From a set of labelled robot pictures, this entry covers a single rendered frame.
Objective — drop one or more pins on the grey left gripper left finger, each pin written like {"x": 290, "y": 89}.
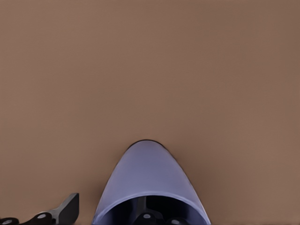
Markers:
{"x": 68, "y": 208}

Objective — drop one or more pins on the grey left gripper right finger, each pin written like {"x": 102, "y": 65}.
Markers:
{"x": 146, "y": 216}

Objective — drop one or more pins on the blue cup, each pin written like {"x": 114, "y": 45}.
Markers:
{"x": 150, "y": 173}

